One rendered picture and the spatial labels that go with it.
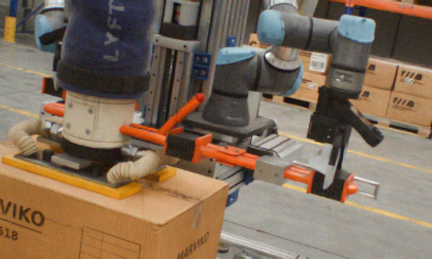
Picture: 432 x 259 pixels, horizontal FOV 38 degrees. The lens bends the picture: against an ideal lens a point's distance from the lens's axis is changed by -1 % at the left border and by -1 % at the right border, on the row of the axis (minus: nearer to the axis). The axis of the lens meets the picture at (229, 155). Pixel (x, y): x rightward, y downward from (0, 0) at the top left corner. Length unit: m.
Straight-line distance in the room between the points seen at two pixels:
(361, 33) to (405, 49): 8.47
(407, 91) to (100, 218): 7.25
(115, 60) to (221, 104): 0.55
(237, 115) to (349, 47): 0.70
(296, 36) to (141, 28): 0.36
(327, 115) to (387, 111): 7.14
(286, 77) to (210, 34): 0.36
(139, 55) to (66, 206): 0.39
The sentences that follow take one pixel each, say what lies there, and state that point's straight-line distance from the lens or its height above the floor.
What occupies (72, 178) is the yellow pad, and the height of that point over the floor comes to 0.96.
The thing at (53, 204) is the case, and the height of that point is 0.91.
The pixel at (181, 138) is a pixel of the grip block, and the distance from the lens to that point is 1.44.
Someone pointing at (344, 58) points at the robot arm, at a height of 1.34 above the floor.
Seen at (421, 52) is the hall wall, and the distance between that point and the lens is 9.76.
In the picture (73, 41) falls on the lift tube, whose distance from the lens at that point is 1.50.
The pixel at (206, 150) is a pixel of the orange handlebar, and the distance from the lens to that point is 1.44.
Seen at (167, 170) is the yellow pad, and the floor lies 0.96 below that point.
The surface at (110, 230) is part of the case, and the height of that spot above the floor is 0.89.
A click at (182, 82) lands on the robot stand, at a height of 1.12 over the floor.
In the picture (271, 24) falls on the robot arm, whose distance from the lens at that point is 1.37.
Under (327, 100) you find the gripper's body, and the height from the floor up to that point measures 1.25.
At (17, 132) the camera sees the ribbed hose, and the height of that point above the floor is 1.02.
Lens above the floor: 1.45
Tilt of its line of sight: 15 degrees down
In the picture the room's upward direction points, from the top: 10 degrees clockwise
